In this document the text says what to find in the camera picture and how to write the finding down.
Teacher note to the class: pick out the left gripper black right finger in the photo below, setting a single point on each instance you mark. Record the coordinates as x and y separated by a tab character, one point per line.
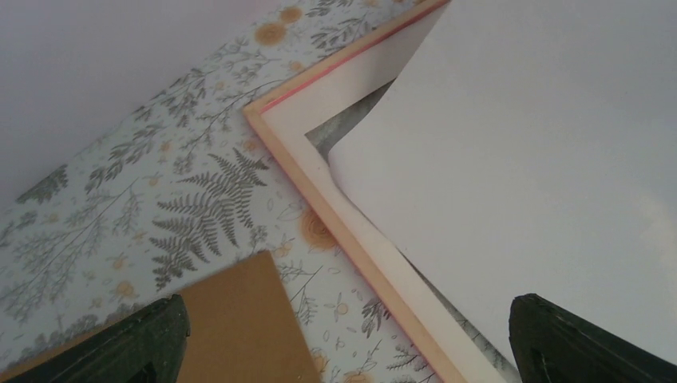
551	344

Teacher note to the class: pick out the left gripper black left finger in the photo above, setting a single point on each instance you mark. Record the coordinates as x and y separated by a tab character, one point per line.
147	346

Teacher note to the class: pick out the brown cardboard backing board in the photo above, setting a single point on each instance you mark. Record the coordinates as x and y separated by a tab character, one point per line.
243	329

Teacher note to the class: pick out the orange pink wooden frame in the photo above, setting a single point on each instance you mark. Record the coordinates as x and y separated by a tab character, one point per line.
338	227

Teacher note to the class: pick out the cat and books photo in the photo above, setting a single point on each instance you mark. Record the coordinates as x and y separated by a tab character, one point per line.
530	147

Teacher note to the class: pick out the cream white mat board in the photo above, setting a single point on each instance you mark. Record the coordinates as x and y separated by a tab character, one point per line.
359	232

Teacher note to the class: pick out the floral patterned table mat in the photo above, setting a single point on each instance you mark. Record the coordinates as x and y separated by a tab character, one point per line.
183	188

